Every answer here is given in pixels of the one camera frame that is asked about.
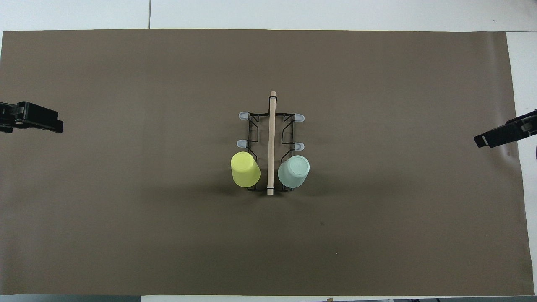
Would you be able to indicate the yellow plastic cup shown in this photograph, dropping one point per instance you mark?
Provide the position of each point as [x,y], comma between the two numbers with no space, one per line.
[245,170]

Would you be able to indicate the pale green plastic cup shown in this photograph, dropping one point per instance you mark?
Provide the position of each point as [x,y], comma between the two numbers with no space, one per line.
[293,172]

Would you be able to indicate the brown paper table mat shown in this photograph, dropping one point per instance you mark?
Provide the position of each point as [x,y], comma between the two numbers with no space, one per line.
[168,243]

